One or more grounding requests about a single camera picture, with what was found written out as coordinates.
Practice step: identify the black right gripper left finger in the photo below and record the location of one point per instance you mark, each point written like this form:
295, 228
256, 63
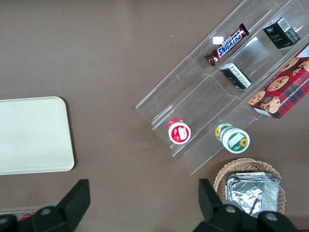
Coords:
70, 205

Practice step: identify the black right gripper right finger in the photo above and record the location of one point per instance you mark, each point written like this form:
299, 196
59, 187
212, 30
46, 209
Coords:
212, 205

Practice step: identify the round wicker basket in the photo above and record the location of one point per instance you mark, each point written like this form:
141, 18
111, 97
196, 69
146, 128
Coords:
243, 165

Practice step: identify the cream rectangular tray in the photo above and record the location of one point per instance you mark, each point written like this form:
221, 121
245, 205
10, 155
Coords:
33, 135

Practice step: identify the aluminium foil container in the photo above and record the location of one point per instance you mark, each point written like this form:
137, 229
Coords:
253, 193

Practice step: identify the small red item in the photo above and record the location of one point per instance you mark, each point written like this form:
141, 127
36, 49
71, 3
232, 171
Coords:
24, 216

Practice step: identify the green sunflower lid jar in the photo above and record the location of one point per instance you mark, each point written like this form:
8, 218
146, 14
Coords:
234, 139

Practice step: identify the red lid jar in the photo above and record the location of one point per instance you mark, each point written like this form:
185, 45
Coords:
179, 131

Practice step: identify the clear acrylic stepped display stand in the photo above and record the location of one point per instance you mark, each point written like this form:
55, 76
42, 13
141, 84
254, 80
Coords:
193, 101

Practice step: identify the small black white-label box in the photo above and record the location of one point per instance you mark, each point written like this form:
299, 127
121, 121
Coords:
235, 76

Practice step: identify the red plaid cookie box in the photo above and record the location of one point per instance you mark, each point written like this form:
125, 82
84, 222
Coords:
282, 89

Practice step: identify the Snickers chocolate bar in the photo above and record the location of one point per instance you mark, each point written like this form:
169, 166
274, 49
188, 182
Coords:
228, 45

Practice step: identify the black Face box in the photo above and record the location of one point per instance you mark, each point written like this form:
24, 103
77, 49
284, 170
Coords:
280, 33

